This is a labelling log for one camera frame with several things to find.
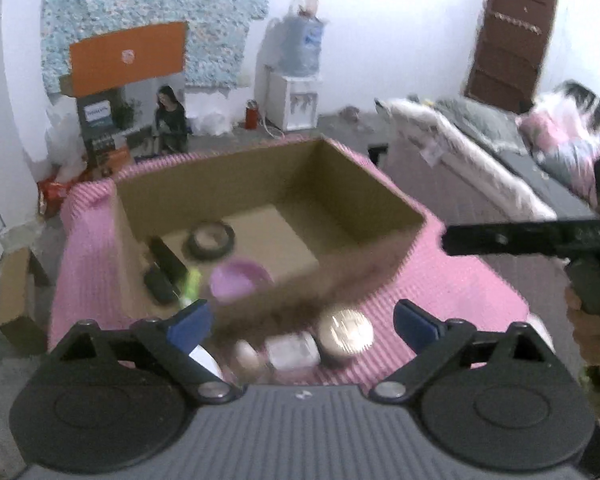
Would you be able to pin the black key fob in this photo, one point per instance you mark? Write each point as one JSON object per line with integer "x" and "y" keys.
{"x": 160, "y": 287}

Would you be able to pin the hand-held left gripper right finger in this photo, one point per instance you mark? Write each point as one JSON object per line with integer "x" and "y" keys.
{"x": 415, "y": 322}

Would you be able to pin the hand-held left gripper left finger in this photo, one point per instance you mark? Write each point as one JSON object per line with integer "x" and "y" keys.
{"x": 190, "y": 321}

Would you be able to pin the green dropper bottle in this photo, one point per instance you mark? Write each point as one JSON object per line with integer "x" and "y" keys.
{"x": 247, "y": 357}

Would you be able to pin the white plastic bag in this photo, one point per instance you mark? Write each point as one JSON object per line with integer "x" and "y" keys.
{"x": 210, "y": 124}
{"x": 62, "y": 145}

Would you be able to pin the small cardboard box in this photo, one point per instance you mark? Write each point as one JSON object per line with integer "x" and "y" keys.
{"x": 17, "y": 290}

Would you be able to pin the grey blanket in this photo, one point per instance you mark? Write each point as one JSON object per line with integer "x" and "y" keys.
{"x": 480, "y": 120}

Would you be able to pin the brown door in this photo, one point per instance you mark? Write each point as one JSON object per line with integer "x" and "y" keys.
{"x": 505, "y": 60}

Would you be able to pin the black jar gold lid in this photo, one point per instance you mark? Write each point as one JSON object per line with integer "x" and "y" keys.
{"x": 345, "y": 334}

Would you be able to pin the grey bed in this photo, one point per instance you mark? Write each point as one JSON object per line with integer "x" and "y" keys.
{"x": 460, "y": 185}

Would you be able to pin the small plastic bag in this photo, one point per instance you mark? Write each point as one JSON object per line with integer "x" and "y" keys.
{"x": 307, "y": 6}

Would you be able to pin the orange box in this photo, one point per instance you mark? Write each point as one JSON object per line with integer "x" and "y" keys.
{"x": 155, "y": 55}

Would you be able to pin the black tape roll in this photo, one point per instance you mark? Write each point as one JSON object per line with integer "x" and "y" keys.
{"x": 225, "y": 249}

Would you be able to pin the small black box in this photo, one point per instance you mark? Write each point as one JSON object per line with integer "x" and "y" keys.
{"x": 378, "y": 155}

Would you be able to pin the purple collapsible cup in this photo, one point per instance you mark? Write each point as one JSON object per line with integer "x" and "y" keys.
{"x": 240, "y": 282}

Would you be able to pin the red bottle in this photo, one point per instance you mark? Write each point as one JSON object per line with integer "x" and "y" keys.
{"x": 251, "y": 116}

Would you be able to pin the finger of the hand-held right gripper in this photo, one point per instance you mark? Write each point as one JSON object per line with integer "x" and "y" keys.
{"x": 505, "y": 237}

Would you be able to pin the blue water jug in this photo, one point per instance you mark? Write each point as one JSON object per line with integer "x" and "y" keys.
{"x": 297, "y": 50}

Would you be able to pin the white water dispenser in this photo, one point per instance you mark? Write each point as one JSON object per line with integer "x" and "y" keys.
{"x": 280, "y": 102}

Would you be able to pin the brown cardboard box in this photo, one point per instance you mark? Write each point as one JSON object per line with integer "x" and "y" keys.
{"x": 290, "y": 175}

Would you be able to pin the pink printed pillow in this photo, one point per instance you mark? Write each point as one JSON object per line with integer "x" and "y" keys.
{"x": 570, "y": 135}

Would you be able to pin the black cylinder tube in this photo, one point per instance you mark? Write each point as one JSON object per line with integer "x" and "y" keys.
{"x": 167, "y": 257}

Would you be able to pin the green lip balm tube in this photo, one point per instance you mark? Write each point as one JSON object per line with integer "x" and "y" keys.
{"x": 191, "y": 282}

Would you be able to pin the red checkered tablecloth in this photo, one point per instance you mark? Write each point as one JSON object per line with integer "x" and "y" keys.
{"x": 455, "y": 285}

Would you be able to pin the red snack packet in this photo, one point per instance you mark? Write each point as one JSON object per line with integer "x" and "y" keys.
{"x": 54, "y": 199}

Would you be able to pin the person's right hand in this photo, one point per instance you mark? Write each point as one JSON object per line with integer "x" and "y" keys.
{"x": 592, "y": 337}

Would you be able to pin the white charger plug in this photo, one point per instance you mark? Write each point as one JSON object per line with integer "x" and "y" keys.
{"x": 292, "y": 352}

